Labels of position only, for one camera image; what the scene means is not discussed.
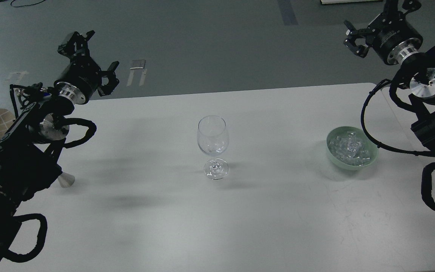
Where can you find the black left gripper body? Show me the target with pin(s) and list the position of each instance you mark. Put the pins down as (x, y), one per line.
(83, 76)

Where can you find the clear wine glass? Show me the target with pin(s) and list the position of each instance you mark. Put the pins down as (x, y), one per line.
(213, 140)

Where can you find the pale green ice bowl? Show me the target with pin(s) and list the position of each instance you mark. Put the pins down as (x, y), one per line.
(349, 148)

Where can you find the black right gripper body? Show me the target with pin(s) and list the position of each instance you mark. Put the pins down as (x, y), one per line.
(388, 38)

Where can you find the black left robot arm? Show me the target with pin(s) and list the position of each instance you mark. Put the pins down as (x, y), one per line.
(31, 147)

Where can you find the steel cocktail jigger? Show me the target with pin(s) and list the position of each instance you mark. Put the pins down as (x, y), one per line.
(66, 180)

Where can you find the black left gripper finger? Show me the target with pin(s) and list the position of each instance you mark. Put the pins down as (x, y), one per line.
(111, 80)
(75, 45)

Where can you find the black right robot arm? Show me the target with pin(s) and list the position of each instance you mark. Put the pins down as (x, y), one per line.
(413, 87)

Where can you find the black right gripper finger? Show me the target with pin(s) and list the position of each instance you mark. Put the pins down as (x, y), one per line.
(391, 8)
(358, 41)

